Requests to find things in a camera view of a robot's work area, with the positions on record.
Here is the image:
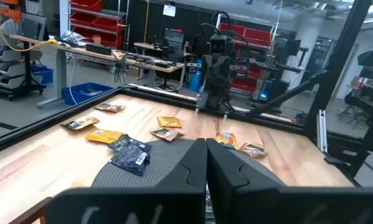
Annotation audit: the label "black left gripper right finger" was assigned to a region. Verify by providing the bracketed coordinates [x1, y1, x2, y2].
[206, 138, 373, 224]

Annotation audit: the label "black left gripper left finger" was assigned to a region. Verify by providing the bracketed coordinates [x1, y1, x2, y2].
[45, 138, 207, 224]

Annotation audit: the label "orange mango tea packet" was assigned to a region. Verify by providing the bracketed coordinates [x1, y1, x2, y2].
[215, 131, 239, 151]

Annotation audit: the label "yellow tea packet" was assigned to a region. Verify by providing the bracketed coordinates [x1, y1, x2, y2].
[85, 129, 126, 144]
[156, 116, 182, 129]

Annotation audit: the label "orange black tea packet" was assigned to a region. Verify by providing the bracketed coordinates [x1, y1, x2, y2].
[60, 115, 101, 131]

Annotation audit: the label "dark blue tea packet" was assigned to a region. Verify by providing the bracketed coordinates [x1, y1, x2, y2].
[109, 143, 151, 177]
[107, 134, 153, 153]

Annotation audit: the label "blue cylinder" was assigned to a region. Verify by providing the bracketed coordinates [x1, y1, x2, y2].
[189, 70, 202, 92]

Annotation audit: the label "red plastic bin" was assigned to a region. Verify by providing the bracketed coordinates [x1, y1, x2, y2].
[231, 77, 258, 93]
[69, 12, 97, 27]
[219, 22, 247, 37]
[244, 27, 271, 47]
[69, 0, 103, 12]
[80, 29, 124, 50]
[92, 17, 125, 34]

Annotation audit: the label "round grey woven placemat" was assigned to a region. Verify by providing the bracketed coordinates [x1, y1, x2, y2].
[91, 139, 287, 188]

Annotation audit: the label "metal storage shelf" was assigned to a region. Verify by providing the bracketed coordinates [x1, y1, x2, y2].
[68, 0, 131, 52]
[217, 14, 283, 94]

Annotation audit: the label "black tool case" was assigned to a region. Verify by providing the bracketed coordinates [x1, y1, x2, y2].
[163, 27, 186, 50]

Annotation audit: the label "white paper sign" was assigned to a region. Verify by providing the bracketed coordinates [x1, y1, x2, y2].
[163, 4, 177, 17]

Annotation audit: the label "silver aluminium extrusion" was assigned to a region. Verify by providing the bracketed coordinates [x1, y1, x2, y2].
[316, 109, 329, 153]

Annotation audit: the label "black bench device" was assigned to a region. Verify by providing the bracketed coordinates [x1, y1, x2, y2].
[85, 43, 113, 56]

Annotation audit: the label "blue plastic bin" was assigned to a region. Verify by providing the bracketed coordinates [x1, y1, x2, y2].
[30, 64, 55, 85]
[62, 82, 116, 106]

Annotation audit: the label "wooden workbench grey legs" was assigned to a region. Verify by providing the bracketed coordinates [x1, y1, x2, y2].
[9, 34, 187, 110]

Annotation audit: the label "black softbox lamp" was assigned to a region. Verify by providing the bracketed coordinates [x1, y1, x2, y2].
[356, 49, 373, 68]

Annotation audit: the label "wooden compartment box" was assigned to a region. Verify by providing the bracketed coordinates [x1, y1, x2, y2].
[8, 196, 54, 224]

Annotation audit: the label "rack with white bins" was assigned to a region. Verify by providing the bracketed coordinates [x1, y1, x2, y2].
[0, 12, 47, 102]

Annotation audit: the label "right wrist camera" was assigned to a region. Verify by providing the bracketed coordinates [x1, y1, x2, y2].
[209, 34, 236, 56]

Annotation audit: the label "hanging white cable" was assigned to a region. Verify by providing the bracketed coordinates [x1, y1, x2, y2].
[68, 55, 78, 106]

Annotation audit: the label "black metal frame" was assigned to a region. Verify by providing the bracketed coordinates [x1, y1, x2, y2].
[0, 0, 373, 187]

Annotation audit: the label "yellow cable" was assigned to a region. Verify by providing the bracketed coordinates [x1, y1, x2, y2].
[0, 0, 58, 53]

